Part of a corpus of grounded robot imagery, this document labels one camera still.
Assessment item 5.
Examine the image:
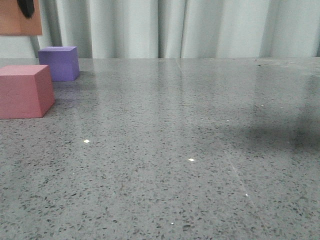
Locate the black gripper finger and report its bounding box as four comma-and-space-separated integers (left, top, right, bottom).
17, 0, 35, 18

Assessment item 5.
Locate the orange foam cube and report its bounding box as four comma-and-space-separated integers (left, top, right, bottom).
0, 0, 42, 36

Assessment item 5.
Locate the purple foam cube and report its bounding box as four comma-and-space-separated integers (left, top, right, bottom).
38, 46, 80, 82

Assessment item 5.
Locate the grey-green curtain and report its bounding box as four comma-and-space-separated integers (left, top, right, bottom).
0, 0, 320, 59

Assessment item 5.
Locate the red foam cube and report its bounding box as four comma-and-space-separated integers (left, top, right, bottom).
0, 65, 55, 119

